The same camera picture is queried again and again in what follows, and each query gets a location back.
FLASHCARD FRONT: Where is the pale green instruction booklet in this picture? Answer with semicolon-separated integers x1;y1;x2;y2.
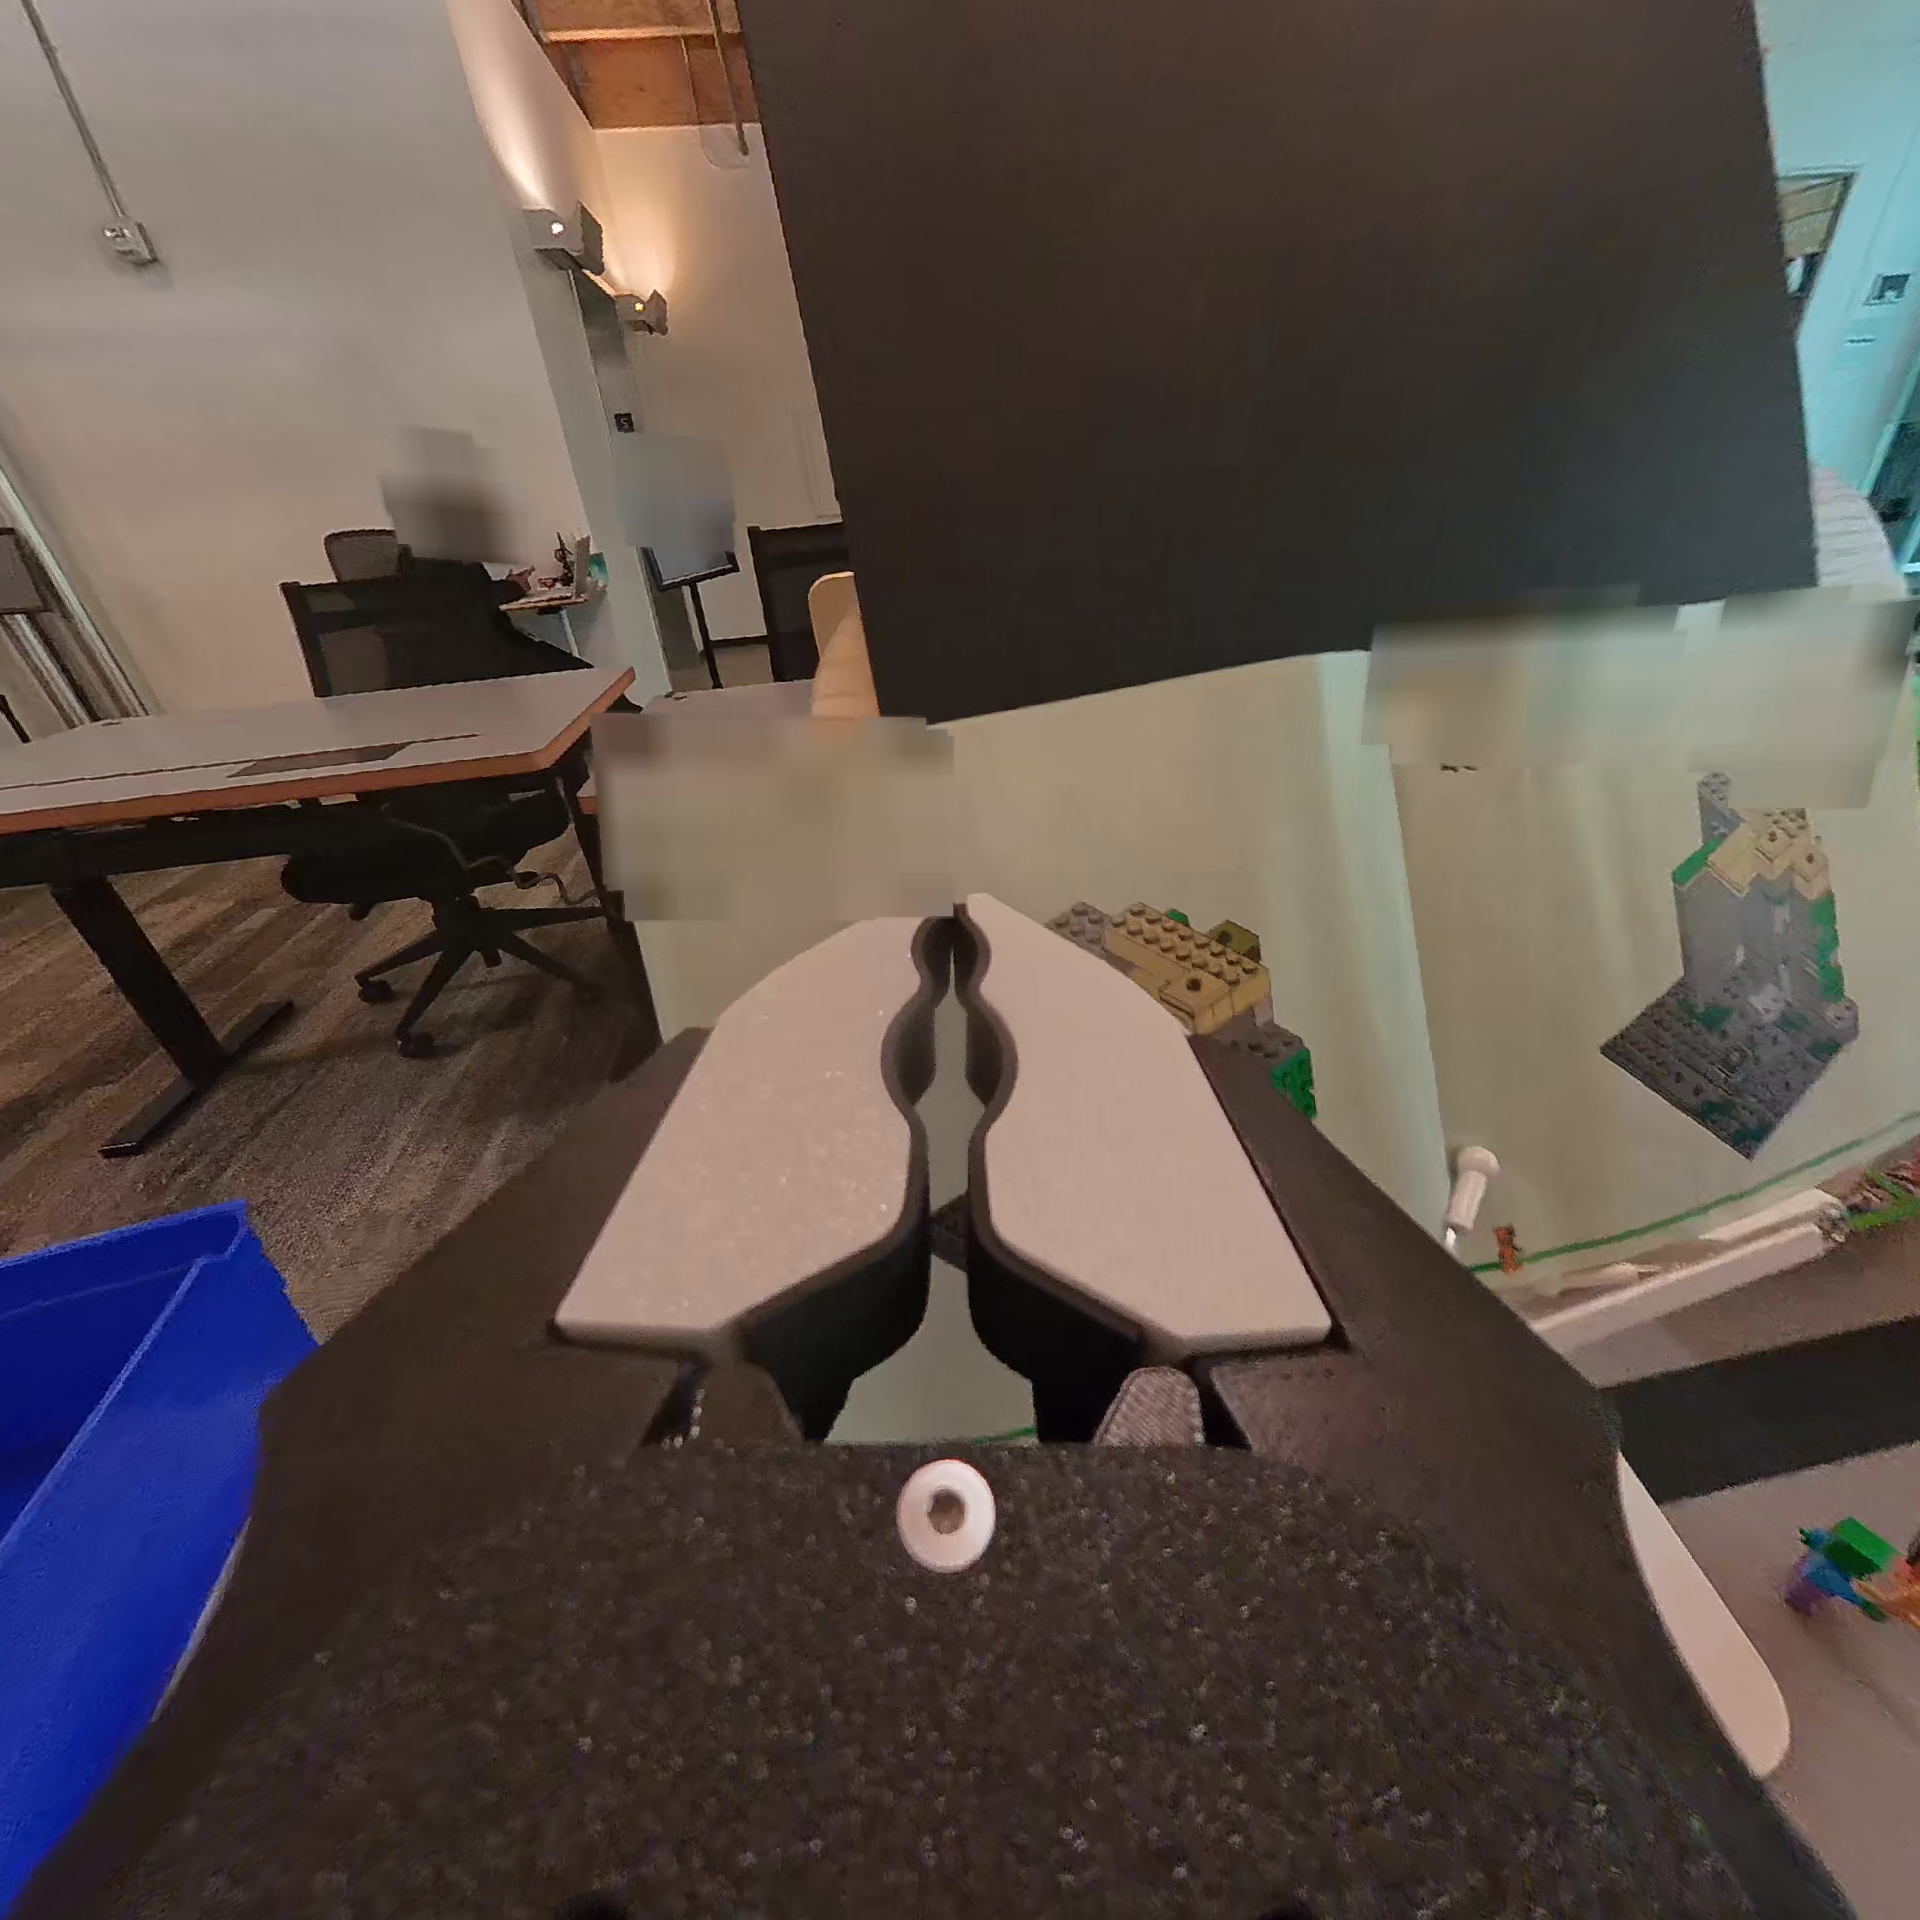
632;600;1920;1308

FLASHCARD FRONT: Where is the light wooden chair back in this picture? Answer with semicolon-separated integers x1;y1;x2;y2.
806;570;881;722

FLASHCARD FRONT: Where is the black music stand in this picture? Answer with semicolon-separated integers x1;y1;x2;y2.
642;547;740;692

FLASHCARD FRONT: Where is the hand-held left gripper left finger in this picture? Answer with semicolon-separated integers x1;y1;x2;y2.
550;907;969;1443

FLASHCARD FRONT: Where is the wooden-edged office desk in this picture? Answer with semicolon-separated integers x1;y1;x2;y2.
0;664;640;1161

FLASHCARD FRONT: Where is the blue plastic storage bin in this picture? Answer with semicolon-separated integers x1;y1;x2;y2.
0;1200;320;1913

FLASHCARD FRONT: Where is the black mesh office chair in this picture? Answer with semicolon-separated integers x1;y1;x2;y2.
281;528;496;699

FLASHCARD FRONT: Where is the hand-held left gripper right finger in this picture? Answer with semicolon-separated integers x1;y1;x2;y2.
960;892;1337;1443

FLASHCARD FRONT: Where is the black backing board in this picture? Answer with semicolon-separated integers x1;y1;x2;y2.
737;0;1825;725

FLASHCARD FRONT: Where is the teal purple toy figure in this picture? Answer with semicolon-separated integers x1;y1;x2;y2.
1782;1515;1920;1634

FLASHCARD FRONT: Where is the grey desk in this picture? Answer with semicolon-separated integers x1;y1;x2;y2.
1529;1200;1920;1920

